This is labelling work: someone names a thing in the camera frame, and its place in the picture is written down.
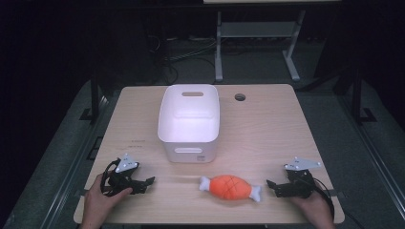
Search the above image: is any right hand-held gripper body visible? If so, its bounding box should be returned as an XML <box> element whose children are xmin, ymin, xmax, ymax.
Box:
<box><xmin>282</xmin><ymin>156</ymin><xmax>323</xmax><ymax>199</ymax></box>

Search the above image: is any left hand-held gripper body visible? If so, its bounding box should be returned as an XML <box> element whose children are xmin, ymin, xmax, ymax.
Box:
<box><xmin>100</xmin><ymin>153</ymin><xmax>141</xmax><ymax>197</ymax></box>

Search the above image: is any orange plush meat toy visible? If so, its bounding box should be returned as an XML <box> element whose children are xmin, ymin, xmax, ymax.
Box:
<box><xmin>199</xmin><ymin>174</ymin><xmax>263</xmax><ymax>203</ymax></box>

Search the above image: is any white plastic storage bin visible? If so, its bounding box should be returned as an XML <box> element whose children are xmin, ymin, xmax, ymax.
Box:
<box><xmin>157</xmin><ymin>83</ymin><xmax>222</xmax><ymax>164</ymax></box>

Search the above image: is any person's right hand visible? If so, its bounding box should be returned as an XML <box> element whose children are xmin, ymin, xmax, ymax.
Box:
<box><xmin>289</xmin><ymin>181</ymin><xmax>336</xmax><ymax>229</ymax></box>

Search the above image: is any person's left hand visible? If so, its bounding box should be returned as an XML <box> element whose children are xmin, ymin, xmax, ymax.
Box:
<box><xmin>79</xmin><ymin>174</ymin><xmax>134</xmax><ymax>229</ymax></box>

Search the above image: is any black metal stand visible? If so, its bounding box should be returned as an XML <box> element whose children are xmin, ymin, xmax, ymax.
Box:
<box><xmin>78</xmin><ymin>74</ymin><xmax>103</xmax><ymax>122</ymax></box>
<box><xmin>349</xmin><ymin>68</ymin><xmax>378</xmax><ymax>126</ymax></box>

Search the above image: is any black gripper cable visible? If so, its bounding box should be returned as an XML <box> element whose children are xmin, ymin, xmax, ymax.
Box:
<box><xmin>99</xmin><ymin>157</ymin><xmax>119</xmax><ymax>196</ymax></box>
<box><xmin>313</xmin><ymin>177</ymin><xmax>366</xmax><ymax>229</ymax></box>

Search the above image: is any metal floor rail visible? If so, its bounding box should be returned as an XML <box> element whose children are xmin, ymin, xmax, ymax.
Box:
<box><xmin>39</xmin><ymin>94</ymin><xmax>111</xmax><ymax>229</ymax></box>
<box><xmin>337</xmin><ymin>94</ymin><xmax>405</xmax><ymax>213</ymax></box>

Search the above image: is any tangle of floor cables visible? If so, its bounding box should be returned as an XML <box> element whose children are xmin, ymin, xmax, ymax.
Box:
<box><xmin>146</xmin><ymin>33</ymin><xmax>218</xmax><ymax>86</ymax></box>

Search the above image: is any white metal table frame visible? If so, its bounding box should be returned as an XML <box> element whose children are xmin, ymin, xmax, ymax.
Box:
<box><xmin>214</xmin><ymin>9</ymin><xmax>308</xmax><ymax>83</ymax></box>

